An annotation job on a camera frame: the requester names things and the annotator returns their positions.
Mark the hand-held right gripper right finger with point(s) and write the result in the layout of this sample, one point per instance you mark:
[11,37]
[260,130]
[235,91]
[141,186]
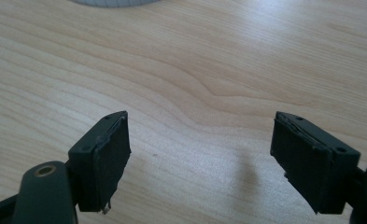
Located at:
[315,165]

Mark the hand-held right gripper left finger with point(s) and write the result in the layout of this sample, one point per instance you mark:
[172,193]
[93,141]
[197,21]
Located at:
[101,161]

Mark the white round container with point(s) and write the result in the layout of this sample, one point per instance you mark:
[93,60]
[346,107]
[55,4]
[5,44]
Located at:
[115,2]

